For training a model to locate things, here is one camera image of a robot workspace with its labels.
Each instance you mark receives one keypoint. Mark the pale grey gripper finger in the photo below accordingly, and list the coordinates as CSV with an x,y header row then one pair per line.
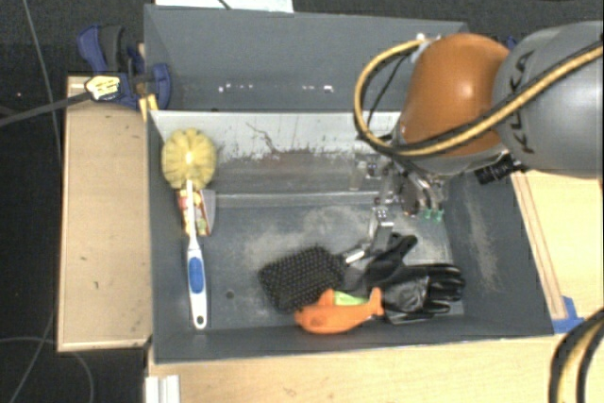
x,y
382,233

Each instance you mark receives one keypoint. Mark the black rubber glove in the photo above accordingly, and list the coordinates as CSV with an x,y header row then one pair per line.
x,y
415,288

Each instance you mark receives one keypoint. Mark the grey metal bin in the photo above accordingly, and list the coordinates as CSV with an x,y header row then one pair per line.
x,y
292,222

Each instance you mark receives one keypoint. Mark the orange toy fish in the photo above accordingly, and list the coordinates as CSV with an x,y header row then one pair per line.
x,y
330,318

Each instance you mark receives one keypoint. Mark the colourful small packet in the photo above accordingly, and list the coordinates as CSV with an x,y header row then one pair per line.
x,y
204,212

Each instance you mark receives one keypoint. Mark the pale wood board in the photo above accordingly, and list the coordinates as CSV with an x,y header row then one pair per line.
x,y
106,212

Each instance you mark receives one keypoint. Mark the black cylinder on white bracket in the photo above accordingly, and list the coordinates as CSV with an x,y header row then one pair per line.
x,y
493,173

